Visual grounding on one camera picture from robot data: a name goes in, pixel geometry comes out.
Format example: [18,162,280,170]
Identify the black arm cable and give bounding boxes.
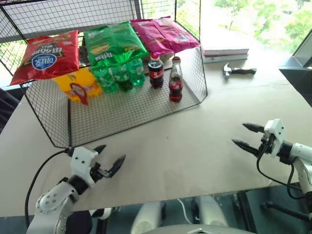
[255,136,305,199]
[24,148,73,226]

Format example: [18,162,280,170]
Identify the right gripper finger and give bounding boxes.
[231,138,260,157]
[242,123,265,134]

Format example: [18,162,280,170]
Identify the yellow snack bag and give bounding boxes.
[52,67,103,106]

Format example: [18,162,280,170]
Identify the black handled claw hammer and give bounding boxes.
[222,62,257,80]

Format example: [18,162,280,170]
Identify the grey robot torso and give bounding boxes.
[148,224,254,234]

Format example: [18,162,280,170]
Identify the black stand leg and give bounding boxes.
[260,200,311,221]

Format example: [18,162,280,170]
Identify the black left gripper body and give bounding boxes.
[89,162,110,183]

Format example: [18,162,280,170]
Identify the black wire mesh shelf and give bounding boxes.
[0,0,209,149]

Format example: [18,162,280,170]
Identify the plastic cola bottle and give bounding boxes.
[147,53,165,89]

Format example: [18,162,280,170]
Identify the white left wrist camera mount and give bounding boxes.
[70,146,99,188]

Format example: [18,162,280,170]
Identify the stack of books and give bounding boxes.
[200,47,250,65]

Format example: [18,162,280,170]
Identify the green plastic soda bottle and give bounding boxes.
[92,65,118,95]
[111,63,134,93]
[126,58,147,87]

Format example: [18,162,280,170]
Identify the white rounded robot leg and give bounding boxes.
[194,195,229,228]
[131,201,163,234]

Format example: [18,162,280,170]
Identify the magenta chip bag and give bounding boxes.
[130,19,175,57]
[153,16,201,53]

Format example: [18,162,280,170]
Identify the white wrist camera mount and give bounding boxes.
[70,146,99,188]
[263,118,286,157]

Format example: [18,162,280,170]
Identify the thin white cable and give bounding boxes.
[176,198,194,224]

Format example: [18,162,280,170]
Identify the green chip bag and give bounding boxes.
[83,20,150,69]

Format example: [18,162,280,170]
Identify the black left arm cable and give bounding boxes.
[24,148,73,226]

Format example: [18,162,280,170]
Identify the glass cola bottle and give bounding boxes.
[168,56,184,103]

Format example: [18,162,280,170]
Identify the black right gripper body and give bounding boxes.
[258,133,276,157]

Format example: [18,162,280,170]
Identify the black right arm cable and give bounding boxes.
[255,136,305,199]

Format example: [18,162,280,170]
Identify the black equipment case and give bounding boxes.
[278,29,312,108]

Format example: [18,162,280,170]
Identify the red chip bag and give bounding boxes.
[9,29,81,86]

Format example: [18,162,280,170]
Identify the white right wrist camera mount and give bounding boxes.
[263,118,286,157]

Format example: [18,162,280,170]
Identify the dark chair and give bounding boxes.
[0,87,20,134]

